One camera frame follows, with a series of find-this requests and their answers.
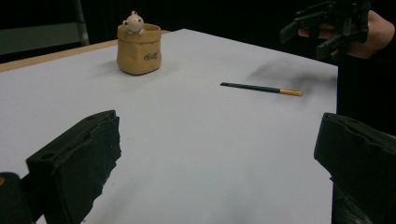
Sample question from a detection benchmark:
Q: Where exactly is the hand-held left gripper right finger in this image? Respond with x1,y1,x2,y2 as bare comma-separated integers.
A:
313,112,396,224

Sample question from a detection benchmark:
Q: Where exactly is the dark pencil with gold end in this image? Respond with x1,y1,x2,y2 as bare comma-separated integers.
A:
219,81,304,97

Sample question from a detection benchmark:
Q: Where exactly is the tan ceramic pot with figurine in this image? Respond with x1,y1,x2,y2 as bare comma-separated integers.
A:
116,10,163,77

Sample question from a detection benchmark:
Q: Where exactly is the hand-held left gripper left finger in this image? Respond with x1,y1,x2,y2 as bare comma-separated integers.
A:
25,109,122,224

